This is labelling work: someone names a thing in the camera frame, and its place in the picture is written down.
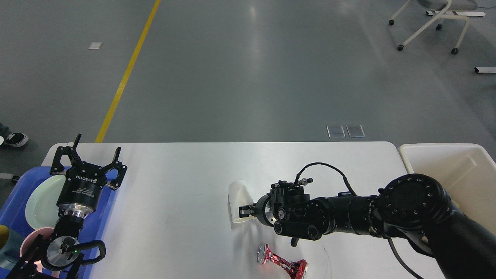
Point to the dark teal mug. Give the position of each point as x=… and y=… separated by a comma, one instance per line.
x=10, y=244

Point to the crushed red can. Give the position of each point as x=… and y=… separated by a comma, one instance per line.
x=295, y=270

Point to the white office chair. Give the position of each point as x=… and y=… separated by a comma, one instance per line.
x=444, y=10

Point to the pink mug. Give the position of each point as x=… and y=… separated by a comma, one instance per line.
x=26, y=244

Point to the beige plastic bin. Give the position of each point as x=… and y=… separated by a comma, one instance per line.
x=466, y=171

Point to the white chair base left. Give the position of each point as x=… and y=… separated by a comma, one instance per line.
x=13, y=178

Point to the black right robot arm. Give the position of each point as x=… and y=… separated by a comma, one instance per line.
x=414, y=207

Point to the floor outlet cover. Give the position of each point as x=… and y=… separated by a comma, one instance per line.
x=335, y=131
x=355, y=131

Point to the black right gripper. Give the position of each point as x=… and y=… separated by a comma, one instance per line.
x=261, y=210

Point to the white table foot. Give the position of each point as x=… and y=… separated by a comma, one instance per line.
x=485, y=70

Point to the light green plate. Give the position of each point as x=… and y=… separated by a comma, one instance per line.
x=41, y=208

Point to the left floor outlet cover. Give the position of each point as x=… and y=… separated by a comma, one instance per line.
x=335, y=131

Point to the right floor outlet cover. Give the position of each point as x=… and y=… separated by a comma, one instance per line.
x=355, y=131

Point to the white paper cup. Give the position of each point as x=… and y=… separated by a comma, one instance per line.
x=240, y=193

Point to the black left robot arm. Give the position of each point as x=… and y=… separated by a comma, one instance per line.
x=62, y=251

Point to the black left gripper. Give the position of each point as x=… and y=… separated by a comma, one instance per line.
x=84, y=183

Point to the person in jeans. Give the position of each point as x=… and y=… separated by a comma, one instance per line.
x=11, y=139

